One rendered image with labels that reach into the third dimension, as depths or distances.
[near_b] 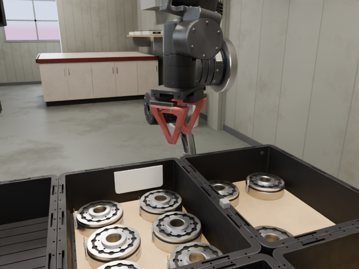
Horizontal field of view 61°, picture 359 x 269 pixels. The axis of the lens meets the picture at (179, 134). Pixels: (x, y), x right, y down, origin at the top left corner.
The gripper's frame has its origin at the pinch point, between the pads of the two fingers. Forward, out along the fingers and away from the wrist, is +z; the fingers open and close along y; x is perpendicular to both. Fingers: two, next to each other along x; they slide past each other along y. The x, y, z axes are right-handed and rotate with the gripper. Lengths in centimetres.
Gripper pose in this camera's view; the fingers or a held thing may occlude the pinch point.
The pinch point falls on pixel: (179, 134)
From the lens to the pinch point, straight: 56.8
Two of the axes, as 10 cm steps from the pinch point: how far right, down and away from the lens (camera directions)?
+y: 4.2, -2.9, 8.6
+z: 0.0, 9.5, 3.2
